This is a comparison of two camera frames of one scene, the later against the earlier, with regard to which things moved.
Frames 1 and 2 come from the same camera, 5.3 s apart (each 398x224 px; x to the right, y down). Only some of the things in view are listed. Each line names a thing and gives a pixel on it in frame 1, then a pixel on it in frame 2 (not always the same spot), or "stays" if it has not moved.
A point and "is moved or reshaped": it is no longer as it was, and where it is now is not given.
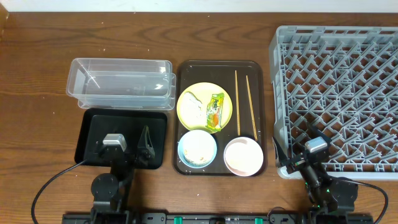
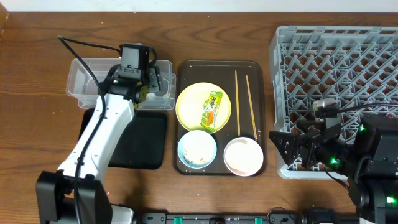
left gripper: (125, 156) -> (156, 78)
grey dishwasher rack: (344, 79) stays
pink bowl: (243, 156) stays
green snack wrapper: (214, 109) is moved or reshaped
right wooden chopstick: (251, 109) stays
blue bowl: (197, 149) stays
